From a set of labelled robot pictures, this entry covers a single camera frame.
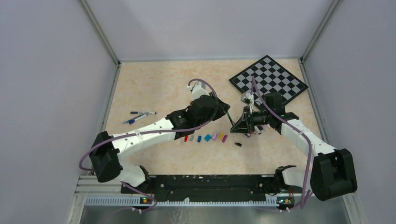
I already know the grey cable duct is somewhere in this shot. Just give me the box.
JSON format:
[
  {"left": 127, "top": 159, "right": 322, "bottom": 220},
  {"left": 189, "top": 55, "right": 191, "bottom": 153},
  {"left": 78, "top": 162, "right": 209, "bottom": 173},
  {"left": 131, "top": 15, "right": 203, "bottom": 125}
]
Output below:
[{"left": 85, "top": 196, "right": 279, "bottom": 207}]

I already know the purple cable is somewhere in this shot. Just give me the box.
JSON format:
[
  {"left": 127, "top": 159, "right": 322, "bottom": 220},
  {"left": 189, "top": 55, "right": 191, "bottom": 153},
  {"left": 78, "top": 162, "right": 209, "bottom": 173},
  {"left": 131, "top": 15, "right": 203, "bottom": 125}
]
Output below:
[
  {"left": 78, "top": 78, "right": 219, "bottom": 214},
  {"left": 250, "top": 76, "right": 314, "bottom": 211}
]

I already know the light blue highlighter cap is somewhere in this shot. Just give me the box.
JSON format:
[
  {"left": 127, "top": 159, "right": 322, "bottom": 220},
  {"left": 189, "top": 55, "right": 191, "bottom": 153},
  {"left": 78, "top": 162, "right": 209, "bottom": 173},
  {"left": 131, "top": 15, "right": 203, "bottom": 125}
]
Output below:
[{"left": 204, "top": 134, "right": 212, "bottom": 142}]

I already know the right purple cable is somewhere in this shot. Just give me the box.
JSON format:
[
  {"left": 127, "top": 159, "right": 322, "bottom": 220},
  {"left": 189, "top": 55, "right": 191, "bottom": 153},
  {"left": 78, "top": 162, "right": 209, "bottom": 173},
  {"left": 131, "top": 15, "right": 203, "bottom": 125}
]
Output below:
[{"left": 250, "top": 76, "right": 314, "bottom": 211}]

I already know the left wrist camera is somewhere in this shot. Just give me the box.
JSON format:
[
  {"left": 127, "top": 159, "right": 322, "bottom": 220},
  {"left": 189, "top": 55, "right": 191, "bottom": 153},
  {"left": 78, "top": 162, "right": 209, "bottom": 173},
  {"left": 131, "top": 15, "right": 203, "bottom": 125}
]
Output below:
[{"left": 187, "top": 81, "right": 209, "bottom": 100}]

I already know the black cap white marker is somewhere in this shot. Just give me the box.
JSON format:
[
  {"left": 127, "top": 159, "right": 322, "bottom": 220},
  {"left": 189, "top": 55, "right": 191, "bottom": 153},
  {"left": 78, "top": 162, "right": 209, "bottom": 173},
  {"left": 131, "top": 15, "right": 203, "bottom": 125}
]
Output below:
[{"left": 130, "top": 111, "right": 157, "bottom": 114}]

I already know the blue cap pen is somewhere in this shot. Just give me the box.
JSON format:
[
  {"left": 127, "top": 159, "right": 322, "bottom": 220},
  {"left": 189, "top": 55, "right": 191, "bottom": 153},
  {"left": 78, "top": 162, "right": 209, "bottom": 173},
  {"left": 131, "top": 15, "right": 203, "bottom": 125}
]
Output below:
[{"left": 123, "top": 114, "right": 147, "bottom": 124}]

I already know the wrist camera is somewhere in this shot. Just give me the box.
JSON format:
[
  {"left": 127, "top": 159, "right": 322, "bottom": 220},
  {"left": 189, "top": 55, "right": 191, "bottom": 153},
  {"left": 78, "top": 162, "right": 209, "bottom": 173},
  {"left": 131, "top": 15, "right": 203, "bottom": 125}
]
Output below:
[
  {"left": 187, "top": 81, "right": 209, "bottom": 100},
  {"left": 240, "top": 92, "right": 255, "bottom": 107}
]

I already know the light purple highlighter cap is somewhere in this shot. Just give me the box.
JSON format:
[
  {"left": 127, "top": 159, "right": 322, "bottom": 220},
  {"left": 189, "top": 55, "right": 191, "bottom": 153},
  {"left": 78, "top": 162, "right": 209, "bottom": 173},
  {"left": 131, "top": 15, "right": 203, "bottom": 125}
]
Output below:
[{"left": 211, "top": 132, "right": 218, "bottom": 140}]

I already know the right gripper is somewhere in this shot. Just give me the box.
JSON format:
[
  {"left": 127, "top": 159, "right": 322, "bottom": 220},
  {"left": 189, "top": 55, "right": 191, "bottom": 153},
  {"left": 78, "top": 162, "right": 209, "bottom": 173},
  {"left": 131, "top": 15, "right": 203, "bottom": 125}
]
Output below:
[{"left": 231, "top": 105, "right": 272, "bottom": 134}]

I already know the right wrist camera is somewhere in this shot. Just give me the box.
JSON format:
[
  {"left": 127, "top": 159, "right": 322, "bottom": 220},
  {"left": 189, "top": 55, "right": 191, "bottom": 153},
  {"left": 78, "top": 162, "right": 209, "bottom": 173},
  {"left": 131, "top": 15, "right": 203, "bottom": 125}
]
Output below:
[{"left": 240, "top": 92, "right": 255, "bottom": 107}]

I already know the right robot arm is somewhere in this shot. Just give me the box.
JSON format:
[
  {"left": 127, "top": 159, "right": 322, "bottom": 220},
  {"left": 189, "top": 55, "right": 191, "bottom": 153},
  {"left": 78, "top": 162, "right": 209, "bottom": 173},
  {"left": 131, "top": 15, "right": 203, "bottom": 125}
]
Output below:
[{"left": 230, "top": 93, "right": 358, "bottom": 201}]

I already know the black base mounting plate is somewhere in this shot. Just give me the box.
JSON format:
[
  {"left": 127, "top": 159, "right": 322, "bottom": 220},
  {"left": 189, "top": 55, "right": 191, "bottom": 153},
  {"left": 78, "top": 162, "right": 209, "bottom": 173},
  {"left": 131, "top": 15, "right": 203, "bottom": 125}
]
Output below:
[{"left": 120, "top": 175, "right": 305, "bottom": 203}]

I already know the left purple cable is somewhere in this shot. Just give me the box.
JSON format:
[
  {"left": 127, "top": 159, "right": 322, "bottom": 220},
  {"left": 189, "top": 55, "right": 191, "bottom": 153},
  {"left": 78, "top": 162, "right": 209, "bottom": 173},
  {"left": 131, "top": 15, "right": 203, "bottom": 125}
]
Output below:
[{"left": 78, "top": 78, "right": 219, "bottom": 214}]

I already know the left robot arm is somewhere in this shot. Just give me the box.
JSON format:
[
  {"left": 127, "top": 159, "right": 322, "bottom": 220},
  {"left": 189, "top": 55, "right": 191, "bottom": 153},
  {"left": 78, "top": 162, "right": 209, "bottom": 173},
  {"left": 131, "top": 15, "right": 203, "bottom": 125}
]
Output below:
[{"left": 88, "top": 95, "right": 230, "bottom": 193}]

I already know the black grey chessboard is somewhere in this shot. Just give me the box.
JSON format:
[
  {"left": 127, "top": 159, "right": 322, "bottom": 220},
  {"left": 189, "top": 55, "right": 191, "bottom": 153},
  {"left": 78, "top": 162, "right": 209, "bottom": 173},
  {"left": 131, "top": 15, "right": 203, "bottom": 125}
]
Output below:
[{"left": 229, "top": 55, "right": 308, "bottom": 105}]

